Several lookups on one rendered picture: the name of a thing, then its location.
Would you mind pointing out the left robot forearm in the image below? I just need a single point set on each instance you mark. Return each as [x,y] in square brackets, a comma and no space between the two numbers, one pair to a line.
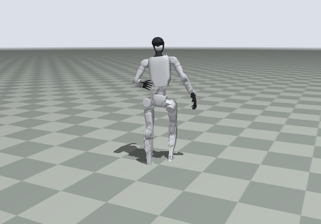
[138,85]

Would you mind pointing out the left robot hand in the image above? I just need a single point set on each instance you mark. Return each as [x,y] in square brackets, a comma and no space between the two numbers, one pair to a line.
[145,83]

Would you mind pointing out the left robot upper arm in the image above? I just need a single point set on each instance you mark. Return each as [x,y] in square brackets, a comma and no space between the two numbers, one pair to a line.
[140,71]

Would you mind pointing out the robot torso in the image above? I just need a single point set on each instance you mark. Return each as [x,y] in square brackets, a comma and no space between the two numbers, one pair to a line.
[160,75]

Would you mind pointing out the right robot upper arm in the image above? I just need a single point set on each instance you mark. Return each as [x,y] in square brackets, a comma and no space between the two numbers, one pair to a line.
[178,68]

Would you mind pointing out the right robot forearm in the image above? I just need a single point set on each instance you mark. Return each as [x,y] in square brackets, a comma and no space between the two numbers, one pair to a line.
[188,86]

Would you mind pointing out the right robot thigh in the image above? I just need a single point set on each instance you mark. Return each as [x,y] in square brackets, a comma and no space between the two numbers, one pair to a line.
[171,107]

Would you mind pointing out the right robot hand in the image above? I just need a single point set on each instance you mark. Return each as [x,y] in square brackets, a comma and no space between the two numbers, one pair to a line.
[194,100]

